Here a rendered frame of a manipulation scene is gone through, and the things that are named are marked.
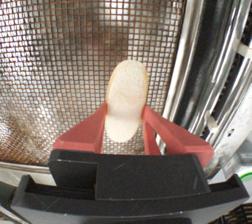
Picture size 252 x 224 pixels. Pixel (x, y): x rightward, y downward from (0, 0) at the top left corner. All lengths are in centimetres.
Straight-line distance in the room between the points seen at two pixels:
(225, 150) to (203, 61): 20
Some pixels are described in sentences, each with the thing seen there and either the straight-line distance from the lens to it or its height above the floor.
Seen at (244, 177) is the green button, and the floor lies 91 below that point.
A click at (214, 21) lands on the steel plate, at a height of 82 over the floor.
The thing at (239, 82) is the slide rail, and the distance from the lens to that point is 28.
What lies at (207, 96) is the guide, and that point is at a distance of 25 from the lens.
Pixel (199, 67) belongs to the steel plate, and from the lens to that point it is 27.
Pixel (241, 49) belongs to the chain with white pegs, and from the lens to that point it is 25.
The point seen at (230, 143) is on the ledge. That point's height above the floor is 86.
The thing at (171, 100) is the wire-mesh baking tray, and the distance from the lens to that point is 20.
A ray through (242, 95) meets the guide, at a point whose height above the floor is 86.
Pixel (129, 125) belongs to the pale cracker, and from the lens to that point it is 15.
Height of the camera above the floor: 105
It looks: 56 degrees down
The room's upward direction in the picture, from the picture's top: 169 degrees counter-clockwise
